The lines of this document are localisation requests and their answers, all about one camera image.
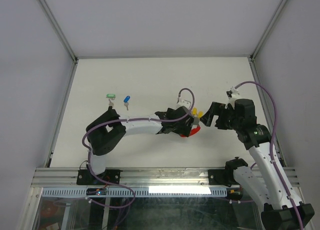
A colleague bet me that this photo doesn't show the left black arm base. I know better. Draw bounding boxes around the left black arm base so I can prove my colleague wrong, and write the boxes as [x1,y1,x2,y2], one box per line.
[76,169,122,185]

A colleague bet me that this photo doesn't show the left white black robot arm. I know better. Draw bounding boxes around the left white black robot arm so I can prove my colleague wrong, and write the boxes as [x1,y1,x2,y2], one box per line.
[83,106,196,184]

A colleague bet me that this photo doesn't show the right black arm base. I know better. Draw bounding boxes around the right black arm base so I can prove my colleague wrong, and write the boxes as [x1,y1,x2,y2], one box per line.
[207,169,239,187]

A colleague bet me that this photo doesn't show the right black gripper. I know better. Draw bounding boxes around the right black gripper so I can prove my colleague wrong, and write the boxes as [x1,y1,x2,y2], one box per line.
[199,101,241,131]

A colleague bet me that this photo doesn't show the aluminium mounting rail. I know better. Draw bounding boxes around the aluminium mounting rail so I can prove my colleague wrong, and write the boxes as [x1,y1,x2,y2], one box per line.
[31,166,300,190]

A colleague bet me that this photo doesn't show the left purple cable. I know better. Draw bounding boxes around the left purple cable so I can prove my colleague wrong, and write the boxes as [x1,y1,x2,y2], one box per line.
[82,88,196,185]

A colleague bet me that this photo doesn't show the blue tagged key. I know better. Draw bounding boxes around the blue tagged key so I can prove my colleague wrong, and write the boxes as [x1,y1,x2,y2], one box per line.
[123,96,131,111]

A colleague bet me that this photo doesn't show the green tagged key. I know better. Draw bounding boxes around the green tagged key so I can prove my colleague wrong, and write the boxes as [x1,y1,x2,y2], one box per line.
[106,94,116,107]

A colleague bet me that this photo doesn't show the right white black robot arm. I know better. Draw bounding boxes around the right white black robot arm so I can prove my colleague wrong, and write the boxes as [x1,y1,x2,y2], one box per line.
[200,99,315,229]

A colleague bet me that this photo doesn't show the metal key holder red handle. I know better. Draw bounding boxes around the metal key holder red handle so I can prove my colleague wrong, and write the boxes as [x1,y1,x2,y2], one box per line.
[179,107,204,138]

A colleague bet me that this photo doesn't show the grey slotted cable duct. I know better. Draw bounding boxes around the grey slotted cable duct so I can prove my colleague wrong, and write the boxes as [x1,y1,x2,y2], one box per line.
[42,187,227,198]

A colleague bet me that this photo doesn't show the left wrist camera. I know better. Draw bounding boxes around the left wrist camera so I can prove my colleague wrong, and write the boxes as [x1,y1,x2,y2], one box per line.
[175,96,192,110]

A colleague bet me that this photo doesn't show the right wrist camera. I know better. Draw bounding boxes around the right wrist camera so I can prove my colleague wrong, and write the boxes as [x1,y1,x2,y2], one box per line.
[226,87,242,104]

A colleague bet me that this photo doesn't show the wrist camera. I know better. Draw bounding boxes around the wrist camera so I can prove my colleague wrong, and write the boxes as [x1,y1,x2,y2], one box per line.
[175,96,192,110]
[226,87,242,104]

